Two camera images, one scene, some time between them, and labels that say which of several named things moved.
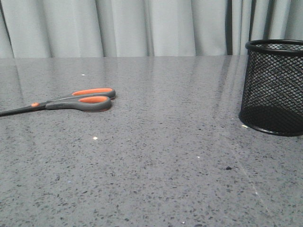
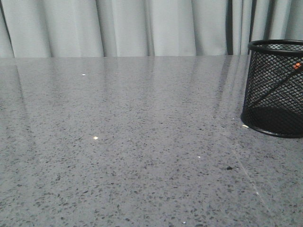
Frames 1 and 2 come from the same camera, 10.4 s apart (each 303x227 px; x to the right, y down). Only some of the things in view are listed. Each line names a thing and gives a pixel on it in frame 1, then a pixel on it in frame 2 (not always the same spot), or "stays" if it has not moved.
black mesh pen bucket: x=272 y=100 stays
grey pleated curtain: x=123 y=28 stays
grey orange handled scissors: x=96 y=100 -> x=297 y=67
